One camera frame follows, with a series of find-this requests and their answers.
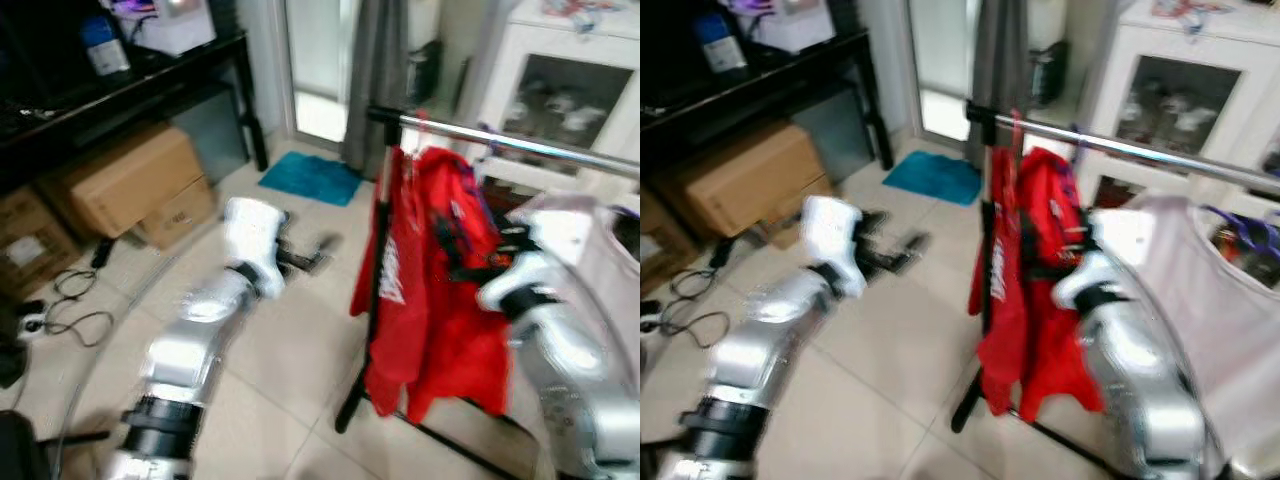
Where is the teal floor mat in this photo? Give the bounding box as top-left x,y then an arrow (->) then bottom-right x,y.
258,152 -> 364,208
882,150 -> 983,207

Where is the white sleeveless garment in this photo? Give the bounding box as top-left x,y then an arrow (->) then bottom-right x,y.
1100,193 -> 1280,471
518,193 -> 641,341

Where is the red shirt with white print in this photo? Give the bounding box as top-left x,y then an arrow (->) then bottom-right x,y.
350,148 -> 419,419
968,148 -> 1031,416

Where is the red shirt with black print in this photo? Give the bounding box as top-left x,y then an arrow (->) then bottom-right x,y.
405,145 -> 513,423
1015,145 -> 1106,423

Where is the black and silver clothes rack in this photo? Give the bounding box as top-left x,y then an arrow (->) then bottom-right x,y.
950,100 -> 1280,480
335,103 -> 641,480

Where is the small brown cardboard box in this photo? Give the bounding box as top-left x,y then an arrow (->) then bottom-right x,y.
133,178 -> 218,251

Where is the grey panel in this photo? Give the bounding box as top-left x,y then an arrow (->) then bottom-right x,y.
790,85 -> 879,181
170,85 -> 251,186

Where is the cardboard box with white label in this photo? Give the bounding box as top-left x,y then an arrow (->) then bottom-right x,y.
0,188 -> 83,301
640,190 -> 706,296

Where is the large brown cardboard box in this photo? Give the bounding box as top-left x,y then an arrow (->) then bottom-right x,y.
62,125 -> 208,239
682,122 -> 821,238

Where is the grey curtain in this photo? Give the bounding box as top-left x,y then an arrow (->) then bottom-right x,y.
965,0 -> 1031,166
340,0 -> 411,181

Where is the black upright device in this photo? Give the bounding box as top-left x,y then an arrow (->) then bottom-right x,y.
408,40 -> 443,106
1030,40 -> 1069,106

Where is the white framed glass door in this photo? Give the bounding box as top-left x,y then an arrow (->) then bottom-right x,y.
283,0 -> 351,146
905,0 -> 976,146

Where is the black desk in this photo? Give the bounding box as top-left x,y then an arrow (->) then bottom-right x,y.
640,28 -> 894,171
0,30 -> 269,196

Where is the white cabinet with glass door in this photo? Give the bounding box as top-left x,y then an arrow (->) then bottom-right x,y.
470,0 -> 641,196
1075,0 -> 1280,216

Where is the white box appliance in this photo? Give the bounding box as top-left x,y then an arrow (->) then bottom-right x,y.
108,0 -> 218,56
725,0 -> 831,53

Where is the white container with blue label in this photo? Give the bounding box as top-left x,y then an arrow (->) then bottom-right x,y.
80,13 -> 133,79
693,10 -> 746,74

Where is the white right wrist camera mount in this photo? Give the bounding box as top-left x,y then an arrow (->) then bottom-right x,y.
478,207 -> 598,303
1053,207 -> 1163,303

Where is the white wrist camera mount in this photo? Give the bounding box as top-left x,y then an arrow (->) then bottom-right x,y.
1053,207 -> 1163,303
222,197 -> 291,298
800,195 -> 869,299
478,207 -> 598,303

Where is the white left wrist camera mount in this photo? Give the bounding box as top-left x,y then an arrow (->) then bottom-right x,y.
800,195 -> 869,299
222,197 -> 291,298

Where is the purple wire hanger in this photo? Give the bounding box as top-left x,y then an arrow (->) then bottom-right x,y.
1200,203 -> 1280,256

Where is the black floor cable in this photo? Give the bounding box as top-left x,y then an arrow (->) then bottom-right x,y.
40,265 -> 116,349
655,265 -> 736,348

